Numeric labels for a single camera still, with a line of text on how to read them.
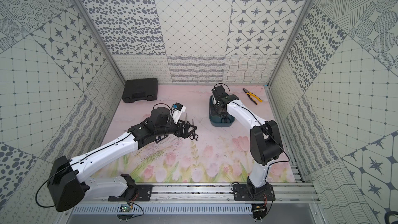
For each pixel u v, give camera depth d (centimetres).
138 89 117
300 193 76
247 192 73
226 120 101
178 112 69
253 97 112
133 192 68
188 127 67
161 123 59
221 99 68
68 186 38
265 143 48
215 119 100
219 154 86
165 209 70
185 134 67
